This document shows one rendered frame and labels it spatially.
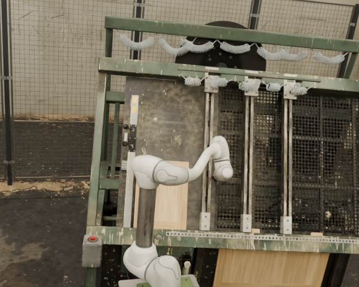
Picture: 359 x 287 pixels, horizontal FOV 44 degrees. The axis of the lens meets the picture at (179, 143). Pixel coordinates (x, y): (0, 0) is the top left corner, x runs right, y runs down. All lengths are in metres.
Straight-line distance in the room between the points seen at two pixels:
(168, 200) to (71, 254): 1.53
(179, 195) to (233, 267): 0.81
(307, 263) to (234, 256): 0.61
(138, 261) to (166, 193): 0.69
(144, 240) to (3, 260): 2.05
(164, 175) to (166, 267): 0.55
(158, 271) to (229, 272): 1.19
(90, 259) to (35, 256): 1.51
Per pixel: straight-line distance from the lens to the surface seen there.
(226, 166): 2.80
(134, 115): 3.24
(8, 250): 4.56
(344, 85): 3.67
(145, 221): 2.60
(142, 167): 2.46
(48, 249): 4.53
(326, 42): 4.06
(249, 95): 3.35
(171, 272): 2.59
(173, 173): 2.36
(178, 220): 3.22
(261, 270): 3.76
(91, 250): 2.96
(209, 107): 3.33
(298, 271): 3.86
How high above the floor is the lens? 2.59
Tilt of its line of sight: 21 degrees down
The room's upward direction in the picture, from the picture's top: 7 degrees clockwise
